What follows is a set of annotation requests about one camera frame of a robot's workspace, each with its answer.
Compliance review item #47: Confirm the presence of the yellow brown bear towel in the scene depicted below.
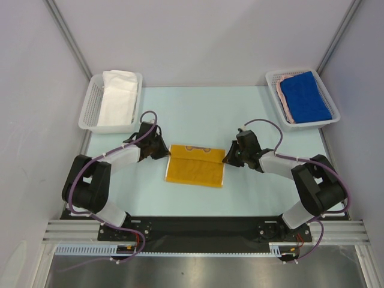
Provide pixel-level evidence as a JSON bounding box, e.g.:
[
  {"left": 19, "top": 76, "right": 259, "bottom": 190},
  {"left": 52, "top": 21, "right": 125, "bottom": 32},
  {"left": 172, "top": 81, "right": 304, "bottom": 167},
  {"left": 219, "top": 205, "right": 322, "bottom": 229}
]
[{"left": 165, "top": 145, "right": 226, "bottom": 188}]

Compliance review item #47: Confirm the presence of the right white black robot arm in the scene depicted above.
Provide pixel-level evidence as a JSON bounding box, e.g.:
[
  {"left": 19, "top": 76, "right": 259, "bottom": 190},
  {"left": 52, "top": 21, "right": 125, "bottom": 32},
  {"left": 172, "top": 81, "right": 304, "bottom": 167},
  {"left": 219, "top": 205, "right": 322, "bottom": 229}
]
[{"left": 222, "top": 130, "right": 347, "bottom": 241}]

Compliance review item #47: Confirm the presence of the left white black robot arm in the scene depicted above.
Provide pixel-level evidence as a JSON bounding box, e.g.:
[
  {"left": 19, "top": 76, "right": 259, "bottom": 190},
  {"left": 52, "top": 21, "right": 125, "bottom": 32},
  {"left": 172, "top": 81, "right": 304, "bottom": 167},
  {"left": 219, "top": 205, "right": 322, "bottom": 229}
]
[{"left": 62, "top": 122, "right": 170, "bottom": 240}]

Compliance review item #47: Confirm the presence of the white towel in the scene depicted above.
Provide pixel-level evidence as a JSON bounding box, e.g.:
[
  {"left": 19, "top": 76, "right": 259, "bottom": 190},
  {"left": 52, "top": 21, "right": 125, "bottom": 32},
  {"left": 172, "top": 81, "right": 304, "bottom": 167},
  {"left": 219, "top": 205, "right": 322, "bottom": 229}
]
[{"left": 97, "top": 70, "right": 139, "bottom": 127}]

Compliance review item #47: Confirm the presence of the pink towel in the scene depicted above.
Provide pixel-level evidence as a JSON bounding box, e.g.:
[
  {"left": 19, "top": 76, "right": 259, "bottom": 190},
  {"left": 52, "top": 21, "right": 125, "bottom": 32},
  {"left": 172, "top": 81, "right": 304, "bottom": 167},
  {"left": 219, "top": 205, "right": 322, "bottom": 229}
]
[{"left": 276, "top": 74, "right": 295, "bottom": 124}]

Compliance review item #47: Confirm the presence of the left white plastic basket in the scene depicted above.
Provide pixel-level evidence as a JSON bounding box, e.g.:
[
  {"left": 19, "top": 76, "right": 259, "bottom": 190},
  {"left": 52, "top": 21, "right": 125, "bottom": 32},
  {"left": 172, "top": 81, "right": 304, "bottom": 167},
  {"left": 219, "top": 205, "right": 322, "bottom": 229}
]
[{"left": 78, "top": 72, "right": 143, "bottom": 134}]

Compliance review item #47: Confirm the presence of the white plastic basket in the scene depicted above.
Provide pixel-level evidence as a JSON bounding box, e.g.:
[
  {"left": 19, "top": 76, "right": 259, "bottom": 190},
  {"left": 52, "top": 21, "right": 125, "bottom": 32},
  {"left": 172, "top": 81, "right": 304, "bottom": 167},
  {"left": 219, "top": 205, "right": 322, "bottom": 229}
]
[
  {"left": 78, "top": 72, "right": 143, "bottom": 134},
  {"left": 265, "top": 68, "right": 341, "bottom": 131}
]

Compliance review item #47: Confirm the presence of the blue towel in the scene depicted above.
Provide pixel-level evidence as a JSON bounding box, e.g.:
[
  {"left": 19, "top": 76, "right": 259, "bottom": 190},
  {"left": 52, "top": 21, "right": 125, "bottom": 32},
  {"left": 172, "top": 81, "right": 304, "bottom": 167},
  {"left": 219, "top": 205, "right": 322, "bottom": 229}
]
[{"left": 281, "top": 72, "right": 331, "bottom": 124}]

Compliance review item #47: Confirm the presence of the right white plastic basket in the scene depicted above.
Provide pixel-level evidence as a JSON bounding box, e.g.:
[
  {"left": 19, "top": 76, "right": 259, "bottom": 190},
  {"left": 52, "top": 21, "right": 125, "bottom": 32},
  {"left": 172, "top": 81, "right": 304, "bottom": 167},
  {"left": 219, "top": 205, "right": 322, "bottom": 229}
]
[{"left": 265, "top": 68, "right": 341, "bottom": 131}]

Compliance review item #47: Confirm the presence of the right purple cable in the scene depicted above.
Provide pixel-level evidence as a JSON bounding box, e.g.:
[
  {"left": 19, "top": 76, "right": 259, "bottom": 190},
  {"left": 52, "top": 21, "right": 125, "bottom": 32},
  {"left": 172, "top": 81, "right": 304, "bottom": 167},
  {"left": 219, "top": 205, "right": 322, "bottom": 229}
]
[{"left": 239, "top": 119, "right": 352, "bottom": 265}]

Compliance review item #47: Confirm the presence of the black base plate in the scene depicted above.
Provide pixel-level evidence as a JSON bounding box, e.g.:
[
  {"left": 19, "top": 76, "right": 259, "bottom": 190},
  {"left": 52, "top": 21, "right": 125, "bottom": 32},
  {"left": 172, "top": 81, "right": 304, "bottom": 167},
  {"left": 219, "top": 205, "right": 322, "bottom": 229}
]
[{"left": 97, "top": 215, "right": 313, "bottom": 254}]

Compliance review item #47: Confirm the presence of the white slotted cable duct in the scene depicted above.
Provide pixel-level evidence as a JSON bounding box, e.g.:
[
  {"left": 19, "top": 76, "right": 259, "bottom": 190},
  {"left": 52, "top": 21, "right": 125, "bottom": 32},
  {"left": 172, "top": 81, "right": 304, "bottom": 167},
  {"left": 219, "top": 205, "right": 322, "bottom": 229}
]
[{"left": 55, "top": 241, "right": 319, "bottom": 258}]

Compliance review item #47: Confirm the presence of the left aluminium corner post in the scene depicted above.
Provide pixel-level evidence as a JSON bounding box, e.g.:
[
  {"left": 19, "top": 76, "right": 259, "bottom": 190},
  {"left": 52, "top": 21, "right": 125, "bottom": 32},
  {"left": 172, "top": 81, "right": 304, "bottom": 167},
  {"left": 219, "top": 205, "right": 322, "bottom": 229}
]
[{"left": 43, "top": 0, "right": 92, "bottom": 80}]

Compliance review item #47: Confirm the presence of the aluminium corner post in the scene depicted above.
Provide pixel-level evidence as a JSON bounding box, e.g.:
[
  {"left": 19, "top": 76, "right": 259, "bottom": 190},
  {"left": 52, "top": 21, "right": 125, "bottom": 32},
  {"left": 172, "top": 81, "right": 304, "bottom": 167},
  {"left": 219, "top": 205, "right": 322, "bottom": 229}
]
[
  {"left": 43, "top": 0, "right": 92, "bottom": 80},
  {"left": 316, "top": 0, "right": 364, "bottom": 75}
]

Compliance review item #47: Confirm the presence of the right aluminium corner post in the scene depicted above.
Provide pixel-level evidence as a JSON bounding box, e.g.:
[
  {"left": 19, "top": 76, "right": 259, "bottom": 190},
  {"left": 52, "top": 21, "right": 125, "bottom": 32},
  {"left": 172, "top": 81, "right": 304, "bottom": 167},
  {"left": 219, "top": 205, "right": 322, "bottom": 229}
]
[{"left": 316, "top": 0, "right": 364, "bottom": 75}]

